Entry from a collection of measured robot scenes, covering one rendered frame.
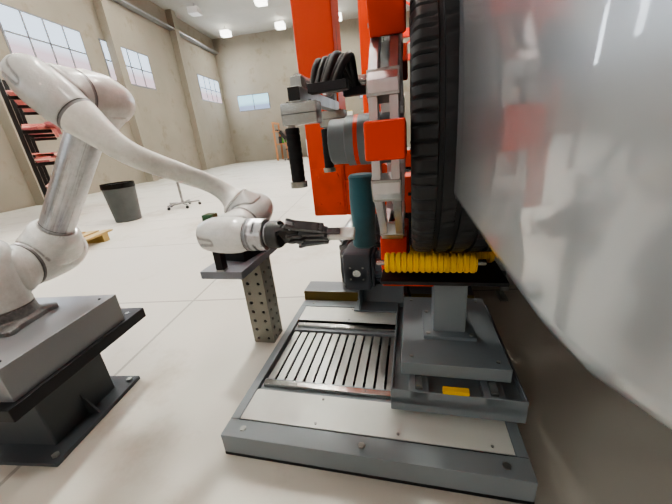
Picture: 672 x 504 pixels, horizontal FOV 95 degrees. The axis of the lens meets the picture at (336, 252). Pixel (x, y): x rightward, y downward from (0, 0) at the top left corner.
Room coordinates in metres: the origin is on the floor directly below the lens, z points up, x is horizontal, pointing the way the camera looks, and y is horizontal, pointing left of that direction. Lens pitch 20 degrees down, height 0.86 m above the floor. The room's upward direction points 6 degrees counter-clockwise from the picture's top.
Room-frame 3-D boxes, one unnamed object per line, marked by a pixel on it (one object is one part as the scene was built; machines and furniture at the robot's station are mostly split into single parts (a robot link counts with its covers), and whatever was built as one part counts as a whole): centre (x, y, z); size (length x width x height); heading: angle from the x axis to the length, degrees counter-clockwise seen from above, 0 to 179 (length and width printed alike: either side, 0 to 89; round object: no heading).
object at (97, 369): (0.89, 1.07, 0.15); 0.50 x 0.50 x 0.30; 83
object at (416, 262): (0.79, -0.26, 0.51); 0.29 x 0.06 x 0.06; 75
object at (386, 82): (0.94, -0.19, 0.85); 0.54 x 0.07 x 0.54; 165
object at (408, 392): (0.89, -0.36, 0.13); 0.50 x 0.36 x 0.10; 165
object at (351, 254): (1.24, -0.23, 0.26); 0.42 x 0.18 x 0.35; 75
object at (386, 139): (0.63, -0.12, 0.85); 0.09 x 0.08 x 0.07; 165
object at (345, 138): (0.95, -0.12, 0.85); 0.21 x 0.14 x 0.14; 75
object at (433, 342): (0.89, -0.36, 0.32); 0.40 x 0.30 x 0.28; 165
